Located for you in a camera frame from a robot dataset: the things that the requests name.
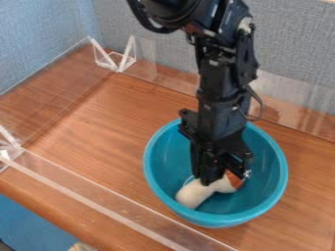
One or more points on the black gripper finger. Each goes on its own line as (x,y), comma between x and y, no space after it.
(209,166)
(238,180)

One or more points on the clear acrylic front barrier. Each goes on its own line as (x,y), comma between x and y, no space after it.
(105,215)

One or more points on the clear acrylic barrier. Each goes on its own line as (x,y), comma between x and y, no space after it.
(294,103)
(105,215)
(42,98)

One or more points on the clear acrylic back barrier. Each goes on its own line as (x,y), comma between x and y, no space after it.
(294,103)

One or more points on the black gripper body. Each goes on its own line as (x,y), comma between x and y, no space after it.
(217,125)

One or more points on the clear acrylic left barrier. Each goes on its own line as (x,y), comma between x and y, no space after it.
(42,98)

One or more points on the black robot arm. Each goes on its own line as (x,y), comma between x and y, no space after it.
(220,29)

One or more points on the blue plastic bowl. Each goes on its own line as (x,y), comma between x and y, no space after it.
(168,171)

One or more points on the white brown toy mushroom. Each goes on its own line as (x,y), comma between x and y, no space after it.
(194,193)

